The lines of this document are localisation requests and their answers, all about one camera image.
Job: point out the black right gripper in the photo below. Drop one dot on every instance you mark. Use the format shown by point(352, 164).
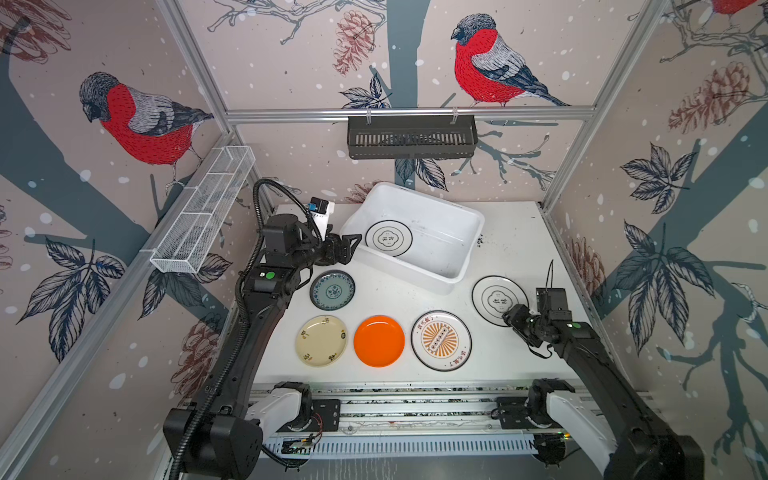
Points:
point(514, 315)

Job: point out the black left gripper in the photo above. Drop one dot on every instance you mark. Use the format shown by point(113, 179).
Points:
point(344, 253)

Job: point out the white plate green rim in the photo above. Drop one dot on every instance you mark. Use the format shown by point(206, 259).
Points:
point(389, 237)
point(494, 295)

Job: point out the green blue floral plate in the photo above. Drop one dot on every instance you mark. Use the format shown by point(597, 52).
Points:
point(332, 290)

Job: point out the white plate orange sunburst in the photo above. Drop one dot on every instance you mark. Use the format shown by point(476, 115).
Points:
point(441, 341)

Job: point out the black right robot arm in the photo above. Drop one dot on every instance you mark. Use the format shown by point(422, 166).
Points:
point(626, 439)

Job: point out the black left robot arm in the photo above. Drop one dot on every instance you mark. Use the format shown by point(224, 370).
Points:
point(220, 434)

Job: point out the white plastic bin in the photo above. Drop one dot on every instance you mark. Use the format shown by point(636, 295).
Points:
point(444, 234)

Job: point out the cream yellow plate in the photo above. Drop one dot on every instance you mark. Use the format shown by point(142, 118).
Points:
point(321, 341)

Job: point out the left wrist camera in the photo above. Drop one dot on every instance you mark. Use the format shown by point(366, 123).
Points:
point(321, 210)

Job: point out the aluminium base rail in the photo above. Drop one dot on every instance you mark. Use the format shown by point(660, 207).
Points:
point(416, 420)

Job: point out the black hanging wire basket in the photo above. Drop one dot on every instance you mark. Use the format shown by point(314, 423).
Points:
point(411, 137)

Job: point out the white wire mesh shelf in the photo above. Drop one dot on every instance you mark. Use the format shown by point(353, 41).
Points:
point(193, 232)

